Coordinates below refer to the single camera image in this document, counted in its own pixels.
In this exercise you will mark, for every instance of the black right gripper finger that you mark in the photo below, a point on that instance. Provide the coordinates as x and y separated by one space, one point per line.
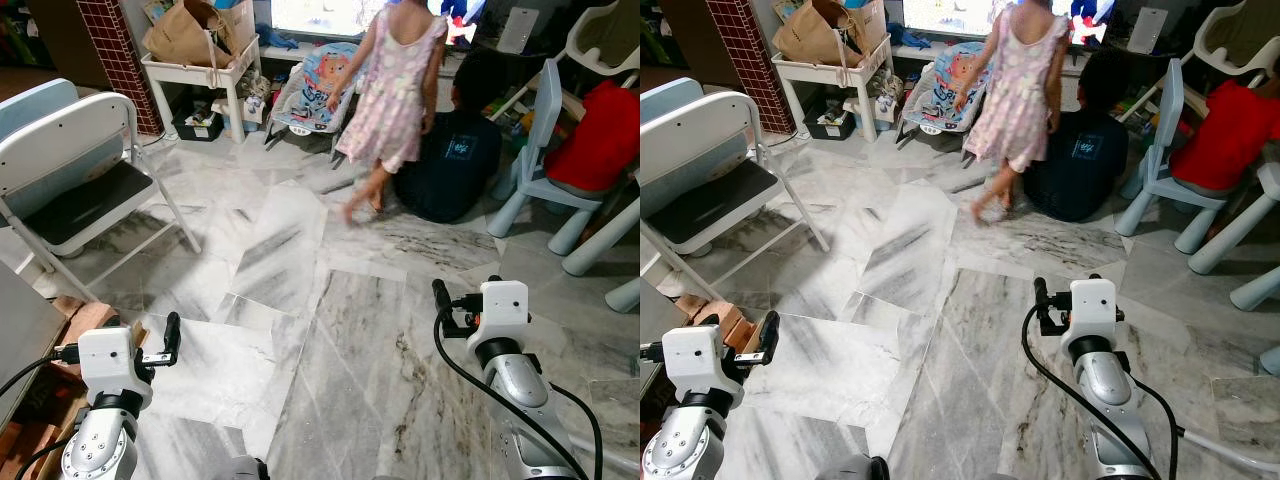
441 295
1041 295

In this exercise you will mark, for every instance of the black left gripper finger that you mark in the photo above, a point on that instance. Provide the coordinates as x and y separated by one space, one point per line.
172 335
770 335

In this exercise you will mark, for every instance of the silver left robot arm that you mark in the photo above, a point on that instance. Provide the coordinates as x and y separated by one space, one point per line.
685 445
100 445

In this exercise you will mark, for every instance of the person in dark blue shirt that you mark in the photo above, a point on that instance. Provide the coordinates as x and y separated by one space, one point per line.
1080 160
455 160

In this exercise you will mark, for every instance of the white folding chair black seat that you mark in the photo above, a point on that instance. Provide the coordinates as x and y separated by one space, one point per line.
715 205
85 205

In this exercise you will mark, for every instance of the light blue plastic child chair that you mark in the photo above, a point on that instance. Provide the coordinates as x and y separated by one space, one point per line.
1170 120
545 120

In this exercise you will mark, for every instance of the girl in pink dress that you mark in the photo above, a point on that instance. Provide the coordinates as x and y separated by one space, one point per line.
395 90
1020 90

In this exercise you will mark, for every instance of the black storage box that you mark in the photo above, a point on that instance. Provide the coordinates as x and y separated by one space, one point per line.
828 125
198 128

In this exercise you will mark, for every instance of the person in red shirt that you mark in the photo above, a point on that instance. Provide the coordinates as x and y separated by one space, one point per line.
1225 135
600 140

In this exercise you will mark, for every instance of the colourful baby bouncer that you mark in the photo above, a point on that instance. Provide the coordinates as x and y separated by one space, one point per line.
950 85
320 85

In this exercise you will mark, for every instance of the pale blue chair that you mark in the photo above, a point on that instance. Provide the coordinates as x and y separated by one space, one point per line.
30 105
665 100

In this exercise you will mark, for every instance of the white side table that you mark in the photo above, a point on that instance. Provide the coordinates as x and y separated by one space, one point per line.
820 72
190 75

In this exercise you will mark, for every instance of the red tiled pillar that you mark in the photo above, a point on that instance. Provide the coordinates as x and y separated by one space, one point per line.
115 60
745 60

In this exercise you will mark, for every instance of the white high chair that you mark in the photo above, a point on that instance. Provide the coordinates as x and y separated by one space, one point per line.
1220 45
590 45

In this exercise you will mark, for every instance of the brown paper bag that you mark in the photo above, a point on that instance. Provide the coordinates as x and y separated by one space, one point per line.
815 38
185 40

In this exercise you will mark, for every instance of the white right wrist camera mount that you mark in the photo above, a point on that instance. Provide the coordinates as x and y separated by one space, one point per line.
505 305
1092 305

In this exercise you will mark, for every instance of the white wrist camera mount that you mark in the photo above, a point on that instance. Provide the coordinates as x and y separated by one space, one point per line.
1092 305
108 358
505 305
695 360

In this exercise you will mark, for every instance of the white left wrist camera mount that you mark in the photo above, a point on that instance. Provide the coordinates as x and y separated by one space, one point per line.
695 360
108 358

